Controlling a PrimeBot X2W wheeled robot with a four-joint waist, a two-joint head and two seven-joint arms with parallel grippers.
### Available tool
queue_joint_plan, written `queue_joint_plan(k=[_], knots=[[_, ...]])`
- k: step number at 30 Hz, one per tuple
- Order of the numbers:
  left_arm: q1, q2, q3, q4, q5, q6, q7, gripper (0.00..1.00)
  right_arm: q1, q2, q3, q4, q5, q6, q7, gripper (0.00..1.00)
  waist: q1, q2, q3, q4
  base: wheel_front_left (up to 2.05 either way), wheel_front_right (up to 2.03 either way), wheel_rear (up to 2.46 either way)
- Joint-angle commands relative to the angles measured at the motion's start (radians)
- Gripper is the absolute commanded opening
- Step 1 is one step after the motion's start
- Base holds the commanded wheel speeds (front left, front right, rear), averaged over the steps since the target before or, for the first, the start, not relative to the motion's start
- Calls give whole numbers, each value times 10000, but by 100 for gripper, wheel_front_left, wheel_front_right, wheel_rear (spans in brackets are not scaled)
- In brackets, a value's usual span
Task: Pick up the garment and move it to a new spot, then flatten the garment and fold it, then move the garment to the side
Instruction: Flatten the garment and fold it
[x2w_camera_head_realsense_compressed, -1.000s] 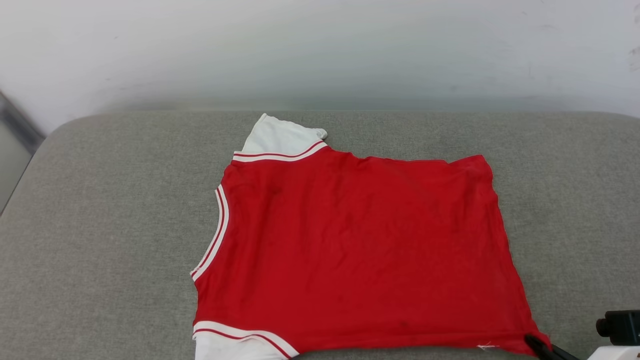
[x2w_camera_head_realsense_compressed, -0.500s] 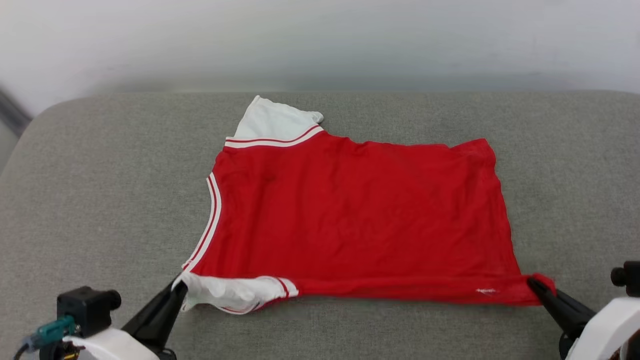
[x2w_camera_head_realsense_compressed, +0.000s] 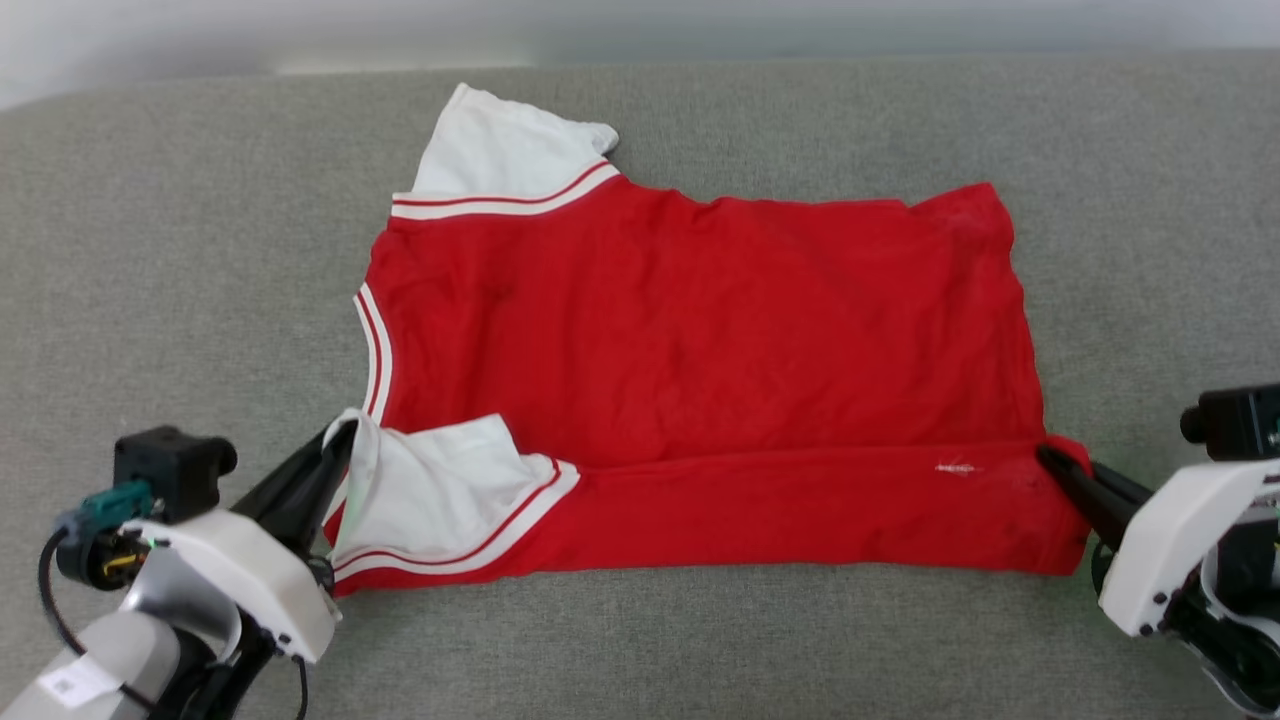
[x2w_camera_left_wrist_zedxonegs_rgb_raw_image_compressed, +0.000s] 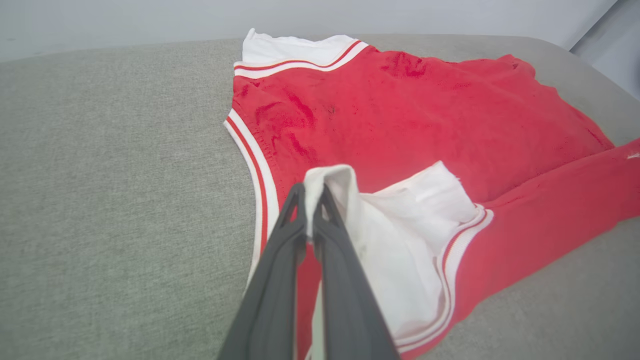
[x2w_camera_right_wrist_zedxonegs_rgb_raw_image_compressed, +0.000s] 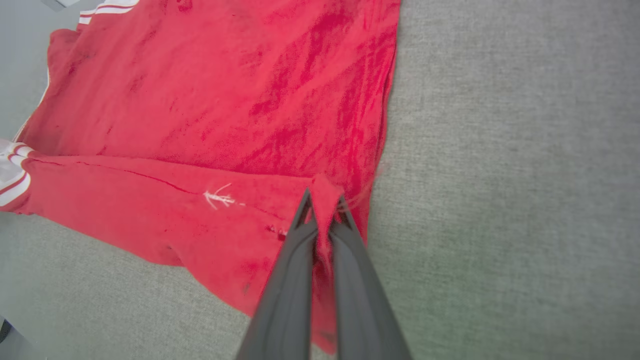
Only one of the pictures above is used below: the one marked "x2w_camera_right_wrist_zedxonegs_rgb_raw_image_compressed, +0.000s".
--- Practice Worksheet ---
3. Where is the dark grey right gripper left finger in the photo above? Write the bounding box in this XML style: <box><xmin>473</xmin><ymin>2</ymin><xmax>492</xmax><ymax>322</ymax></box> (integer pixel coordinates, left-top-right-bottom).
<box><xmin>235</xmin><ymin>188</ymin><xmax>320</xmax><ymax>360</ymax></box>

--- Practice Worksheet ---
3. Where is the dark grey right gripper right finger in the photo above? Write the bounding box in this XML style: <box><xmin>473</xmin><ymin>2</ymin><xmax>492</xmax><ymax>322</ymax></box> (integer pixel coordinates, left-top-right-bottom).
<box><xmin>330</xmin><ymin>195</ymin><xmax>414</xmax><ymax>360</ymax></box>

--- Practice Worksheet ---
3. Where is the red and white jersey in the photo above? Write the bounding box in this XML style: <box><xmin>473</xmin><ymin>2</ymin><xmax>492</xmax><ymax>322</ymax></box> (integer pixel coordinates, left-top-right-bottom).
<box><xmin>0</xmin><ymin>0</ymin><xmax>402</xmax><ymax>357</ymax></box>

